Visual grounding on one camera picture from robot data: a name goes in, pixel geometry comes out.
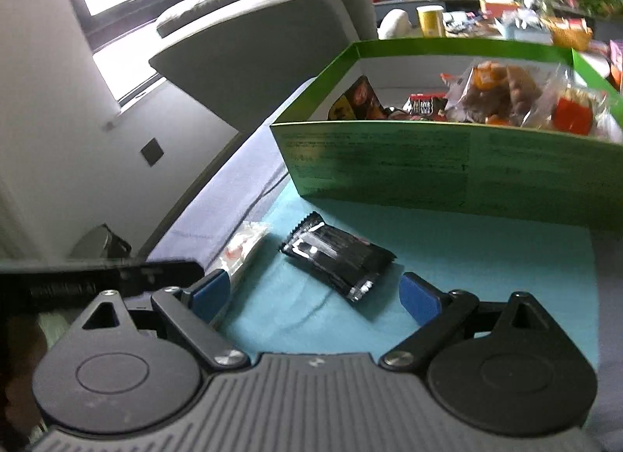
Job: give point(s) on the wicker basket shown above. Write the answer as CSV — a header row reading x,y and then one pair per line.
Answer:
x,y
569,33

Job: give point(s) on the person's left forearm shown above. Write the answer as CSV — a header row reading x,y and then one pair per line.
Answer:
x,y
19,374

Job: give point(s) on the red black snack packet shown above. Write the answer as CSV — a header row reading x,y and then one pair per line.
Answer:
x,y
426,105

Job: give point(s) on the green cardboard box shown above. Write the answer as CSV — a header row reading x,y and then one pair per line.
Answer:
x,y
413,174

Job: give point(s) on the grey sofa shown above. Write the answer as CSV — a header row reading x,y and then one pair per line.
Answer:
x,y
263,33

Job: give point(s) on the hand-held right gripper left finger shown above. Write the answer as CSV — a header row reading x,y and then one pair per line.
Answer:
x,y
209,294

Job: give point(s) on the orange wrapped snack cake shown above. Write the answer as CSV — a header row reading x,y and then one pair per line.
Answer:
x,y
569,111

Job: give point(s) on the white cushion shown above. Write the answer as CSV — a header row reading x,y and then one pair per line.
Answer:
x,y
395,24

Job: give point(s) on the dark wall socket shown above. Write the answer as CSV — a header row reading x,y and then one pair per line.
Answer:
x,y
152,151

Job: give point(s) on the clear brown snack packet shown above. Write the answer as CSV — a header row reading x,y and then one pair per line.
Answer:
x,y
496,92

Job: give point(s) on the yellow can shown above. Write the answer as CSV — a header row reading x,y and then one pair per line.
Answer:
x,y
430,21

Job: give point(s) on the black orange snack packet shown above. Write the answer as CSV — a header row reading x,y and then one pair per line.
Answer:
x,y
355,99

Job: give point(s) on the white clear snack packet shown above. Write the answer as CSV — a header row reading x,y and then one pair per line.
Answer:
x,y
246,252

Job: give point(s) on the blue basket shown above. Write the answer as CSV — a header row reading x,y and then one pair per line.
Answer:
x,y
528,33

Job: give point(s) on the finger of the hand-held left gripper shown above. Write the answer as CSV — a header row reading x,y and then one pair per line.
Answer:
x,y
160,274

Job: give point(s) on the dark round object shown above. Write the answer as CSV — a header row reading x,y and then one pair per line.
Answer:
x,y
100,242

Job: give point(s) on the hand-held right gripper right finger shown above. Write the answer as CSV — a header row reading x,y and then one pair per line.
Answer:
x,y
421,298

